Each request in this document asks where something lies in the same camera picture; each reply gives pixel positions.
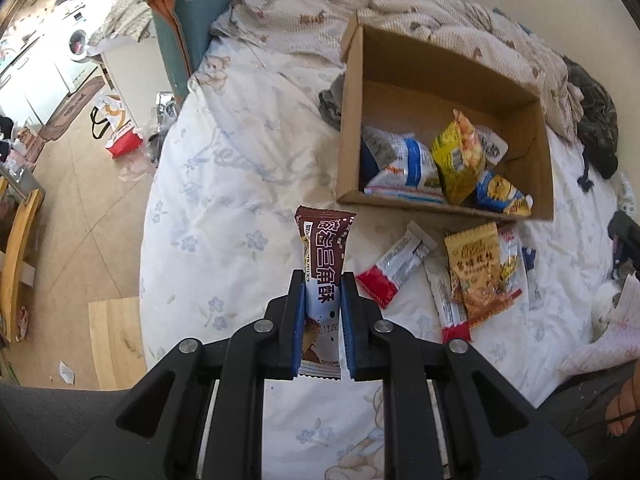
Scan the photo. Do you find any white red noodle snack bag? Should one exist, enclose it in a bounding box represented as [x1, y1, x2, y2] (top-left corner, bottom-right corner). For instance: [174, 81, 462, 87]
[498, 226, 522, 299]

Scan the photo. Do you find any blue bear snack bag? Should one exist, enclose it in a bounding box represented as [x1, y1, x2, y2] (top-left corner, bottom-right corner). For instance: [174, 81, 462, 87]
[475, 170, 534, 217]

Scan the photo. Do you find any yellow green snack bag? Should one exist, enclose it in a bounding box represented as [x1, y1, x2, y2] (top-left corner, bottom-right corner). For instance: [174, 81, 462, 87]
[431, 110, 486, 206]

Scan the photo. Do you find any white red snack bar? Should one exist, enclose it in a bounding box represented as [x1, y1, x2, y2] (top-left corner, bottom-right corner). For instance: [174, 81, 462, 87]
[356, 221, 437, 309]
[424, 257, 472, 344]

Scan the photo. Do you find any white blue snack bag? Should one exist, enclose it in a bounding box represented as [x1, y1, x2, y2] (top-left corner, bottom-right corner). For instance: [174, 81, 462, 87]
[360, 126, 445, 204]

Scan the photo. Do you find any brown chocolate wafer bar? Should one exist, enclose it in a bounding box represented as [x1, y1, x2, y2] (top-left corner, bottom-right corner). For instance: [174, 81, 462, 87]
[295, 206, 355, 379]

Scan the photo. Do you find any brown cardboard box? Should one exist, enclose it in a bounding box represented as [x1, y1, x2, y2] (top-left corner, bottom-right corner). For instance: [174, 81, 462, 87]
[336, 18, 554, 221]

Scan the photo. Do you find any right hand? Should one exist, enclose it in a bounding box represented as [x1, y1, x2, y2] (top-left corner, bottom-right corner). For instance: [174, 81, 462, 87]
[605, 379, 639, 437]

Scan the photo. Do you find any wooden board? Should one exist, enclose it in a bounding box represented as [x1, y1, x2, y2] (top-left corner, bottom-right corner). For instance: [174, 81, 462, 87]
[88, 297, 146, 391]

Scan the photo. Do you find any dark camouflage garment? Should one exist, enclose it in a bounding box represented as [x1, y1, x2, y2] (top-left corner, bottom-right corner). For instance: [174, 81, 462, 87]
[564, 58, 618, 193]

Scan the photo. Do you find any yellow peanut packet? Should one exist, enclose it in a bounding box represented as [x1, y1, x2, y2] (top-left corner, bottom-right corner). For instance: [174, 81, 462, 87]
[445, 222, 523, 327]

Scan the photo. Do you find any wooden chair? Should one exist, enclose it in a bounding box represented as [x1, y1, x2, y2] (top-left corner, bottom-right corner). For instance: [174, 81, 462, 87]
[1, 188, 44, 344]

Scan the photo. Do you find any white floral bed sheet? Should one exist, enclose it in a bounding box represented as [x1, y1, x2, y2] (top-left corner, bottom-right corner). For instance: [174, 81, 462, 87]
[140, 38, 616, 479]

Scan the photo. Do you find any red white shopping bag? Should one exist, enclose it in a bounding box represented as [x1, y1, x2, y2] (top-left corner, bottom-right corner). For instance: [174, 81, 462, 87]
[90, 92, 143, 159]

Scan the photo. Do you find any floor rug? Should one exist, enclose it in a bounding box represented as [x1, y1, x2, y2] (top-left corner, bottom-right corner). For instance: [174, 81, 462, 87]
[38, 76, 104, 142]

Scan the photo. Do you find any white cabinet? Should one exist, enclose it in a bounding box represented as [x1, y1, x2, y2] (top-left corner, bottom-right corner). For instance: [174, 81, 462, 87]
[100, 37, 171, 127]

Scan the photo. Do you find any checkered bear quilt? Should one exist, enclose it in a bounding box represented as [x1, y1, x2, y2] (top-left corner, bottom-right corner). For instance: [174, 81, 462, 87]
[209, 0, 584, 142]

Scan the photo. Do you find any white washing machine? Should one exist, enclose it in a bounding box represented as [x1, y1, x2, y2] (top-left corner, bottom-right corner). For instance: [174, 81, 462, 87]
[52, 2, 96, 96]

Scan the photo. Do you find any teal orange cushion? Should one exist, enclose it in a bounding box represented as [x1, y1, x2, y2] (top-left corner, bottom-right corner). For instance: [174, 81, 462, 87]
[146, 0, 231, 103]

